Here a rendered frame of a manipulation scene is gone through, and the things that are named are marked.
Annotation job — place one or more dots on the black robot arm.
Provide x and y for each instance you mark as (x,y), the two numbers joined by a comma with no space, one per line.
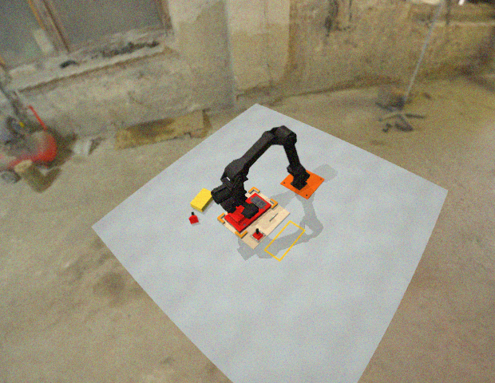
(238,169)

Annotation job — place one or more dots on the yellow rectangular block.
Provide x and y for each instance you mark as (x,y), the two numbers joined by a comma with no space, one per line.
(202,200)

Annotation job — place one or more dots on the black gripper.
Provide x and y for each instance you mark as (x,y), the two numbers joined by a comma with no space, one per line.
(249,209)

